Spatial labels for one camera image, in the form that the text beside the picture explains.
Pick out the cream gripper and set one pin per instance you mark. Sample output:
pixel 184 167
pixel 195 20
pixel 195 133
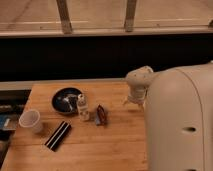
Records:
pixel 138 81

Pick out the dark red pepper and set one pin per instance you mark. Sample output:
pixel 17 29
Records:
pixel 101 116

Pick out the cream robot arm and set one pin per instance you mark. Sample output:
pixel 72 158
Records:
pixel 178 109

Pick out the small clear bottle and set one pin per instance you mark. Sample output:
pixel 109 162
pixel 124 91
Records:
pixel 82 107

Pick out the dark round plate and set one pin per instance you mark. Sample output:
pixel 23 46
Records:
pixel 64 100

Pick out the right wooden post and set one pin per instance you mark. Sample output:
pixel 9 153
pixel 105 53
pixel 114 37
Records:
pixel 130 15

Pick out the wooden post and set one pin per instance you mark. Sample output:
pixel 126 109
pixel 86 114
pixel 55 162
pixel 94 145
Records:
pixel 130 15
pixel 64 16

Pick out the left wooden post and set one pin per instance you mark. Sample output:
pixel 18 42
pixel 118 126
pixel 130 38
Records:
pixel 64 16

